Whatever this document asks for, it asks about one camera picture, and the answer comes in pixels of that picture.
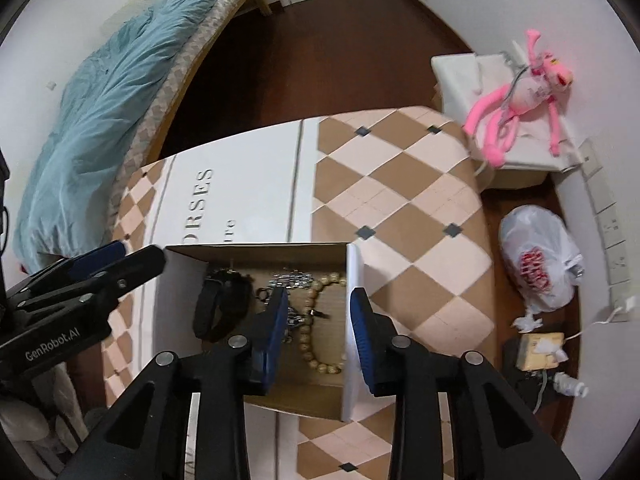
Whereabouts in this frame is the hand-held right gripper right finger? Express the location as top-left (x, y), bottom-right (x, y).
top-left (349, 287), bottom-right (581, 480)

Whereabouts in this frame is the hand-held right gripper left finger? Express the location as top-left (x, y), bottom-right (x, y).
top-left (60, 287), bottom-right (291, 480)

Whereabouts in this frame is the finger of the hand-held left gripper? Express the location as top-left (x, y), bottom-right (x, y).
top-left (7, 241), bottom-right (127, 306)
top-left (15, 246), bottom-right (167, 321)

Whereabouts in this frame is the wooden bead bracelet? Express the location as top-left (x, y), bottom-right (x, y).
top-left (295, 271), bottom-right (348, 375)

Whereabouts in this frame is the white cardboard box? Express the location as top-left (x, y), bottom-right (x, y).
top-left (156, 241), bottom-right (373, 423)

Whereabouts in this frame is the black smartwatch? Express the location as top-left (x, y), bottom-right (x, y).
top-left (193, 268), bottom-right (251, 343)

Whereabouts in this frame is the thick silver chain bracelet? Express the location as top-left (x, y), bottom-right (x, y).
top-left (269, 269), bottom-right (317, 345)

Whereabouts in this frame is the white cloth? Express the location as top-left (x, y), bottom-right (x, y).
top-left (0, 365), bottom-right (88, 480)

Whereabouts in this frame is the checked tablecloth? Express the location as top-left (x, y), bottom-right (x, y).
top-left (102, 106), bottom-right (496, 480)

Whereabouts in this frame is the blue duvet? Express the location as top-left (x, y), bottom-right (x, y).
top-left (14, 0), bottom-right (251, 271)

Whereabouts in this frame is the black floor box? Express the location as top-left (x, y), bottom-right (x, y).
top-left (502, 337), bottom-right (566, 406)

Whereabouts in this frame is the crumpled white tissue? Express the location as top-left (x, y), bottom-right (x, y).
top-left (511, 310), bottom-right (543, 333)

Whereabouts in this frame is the yellow tissue box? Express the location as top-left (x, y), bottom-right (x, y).
top-left (520, 332), bottom-right (566, 372)

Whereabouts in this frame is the patterned bed mattress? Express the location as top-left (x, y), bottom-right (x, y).
top-left (107, 0), bottom-right (261, 221)

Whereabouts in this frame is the white plastic bag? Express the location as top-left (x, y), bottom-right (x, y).
top-left (499, 205), bottom-right (583, 308)

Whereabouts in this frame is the small white bottle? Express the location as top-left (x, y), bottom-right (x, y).
top-left (552, 372), bottom-right (590, 400)

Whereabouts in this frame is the white power strip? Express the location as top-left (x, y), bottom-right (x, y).
top-left (577, 139), bottom-right (640, 321)

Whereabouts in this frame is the pink plush toy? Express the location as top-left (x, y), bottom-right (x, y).
top-left (462, 29), bottom-right (575, 168)

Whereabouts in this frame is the white cable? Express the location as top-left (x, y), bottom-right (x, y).
top-left (565, 310), bottom-right (621, 346)

